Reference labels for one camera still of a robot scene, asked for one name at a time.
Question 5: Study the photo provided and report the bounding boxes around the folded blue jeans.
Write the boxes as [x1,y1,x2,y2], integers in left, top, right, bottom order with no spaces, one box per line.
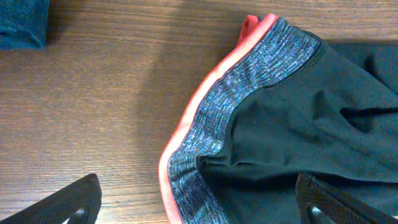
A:
[1,0,50,50]

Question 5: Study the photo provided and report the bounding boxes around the black leggings red waistband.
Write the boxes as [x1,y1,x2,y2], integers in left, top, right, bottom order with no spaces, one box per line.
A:
[159,14,397,223]

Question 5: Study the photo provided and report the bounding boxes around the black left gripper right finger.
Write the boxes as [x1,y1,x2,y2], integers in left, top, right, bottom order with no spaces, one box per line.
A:
[295,173,397,224]

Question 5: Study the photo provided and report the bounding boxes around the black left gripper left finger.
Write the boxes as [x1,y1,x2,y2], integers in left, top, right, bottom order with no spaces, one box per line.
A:
[1,174,102,224]

